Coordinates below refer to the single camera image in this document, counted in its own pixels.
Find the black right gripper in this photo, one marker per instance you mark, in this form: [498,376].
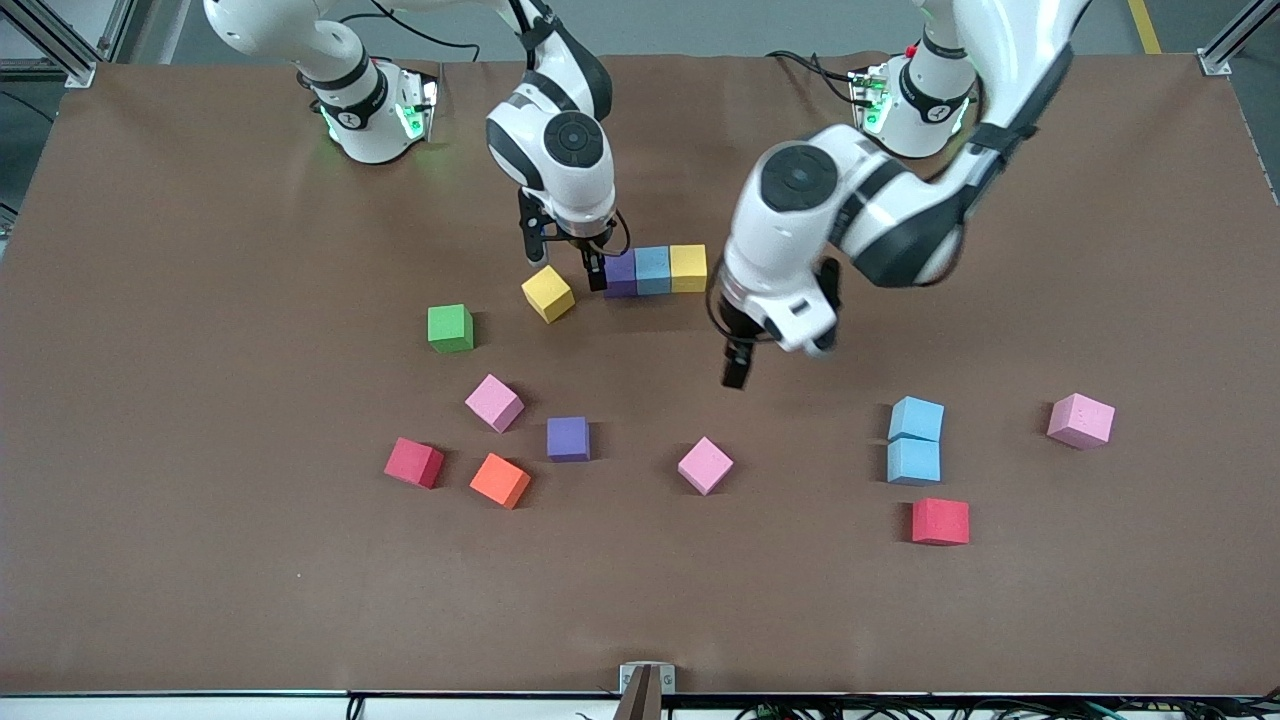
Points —
[567,243]

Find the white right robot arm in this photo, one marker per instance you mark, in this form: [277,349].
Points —
[260,25]

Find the orange foam cube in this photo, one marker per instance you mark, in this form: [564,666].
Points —
[500,480]

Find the metal edge bracket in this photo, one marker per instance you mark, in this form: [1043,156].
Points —
[630,678]

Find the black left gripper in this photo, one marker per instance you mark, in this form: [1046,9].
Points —
[741,339]

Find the crimson foam cube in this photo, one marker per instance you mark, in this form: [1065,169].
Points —
[413,462]

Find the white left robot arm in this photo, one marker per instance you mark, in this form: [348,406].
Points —
[770,250]

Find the purple foam cube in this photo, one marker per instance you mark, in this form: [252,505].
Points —
[568,440]
[622,275]

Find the white table edge rail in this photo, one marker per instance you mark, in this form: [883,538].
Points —
[150,710]

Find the green foam cube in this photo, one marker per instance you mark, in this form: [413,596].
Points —
[450,328]

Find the yellow floor tape strip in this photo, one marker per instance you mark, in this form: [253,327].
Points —
[1145,25]

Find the light blue foam cube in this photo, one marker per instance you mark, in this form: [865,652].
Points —
[652,270]
[914,462]
[916,418]

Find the red foam cube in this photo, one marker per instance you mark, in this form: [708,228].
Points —
[940,522]

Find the brown table mat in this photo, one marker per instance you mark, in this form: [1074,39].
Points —
[200,560]

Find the yellow foam cube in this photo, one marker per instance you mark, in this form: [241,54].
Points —
[688,268]
[547,293]

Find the pink foam cube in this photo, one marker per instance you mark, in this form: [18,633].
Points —
[705,466]
[494,403]
[1080,420]

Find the aluminium frame post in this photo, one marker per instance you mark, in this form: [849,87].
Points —
[1215,62]
[78,72]
[118,25]

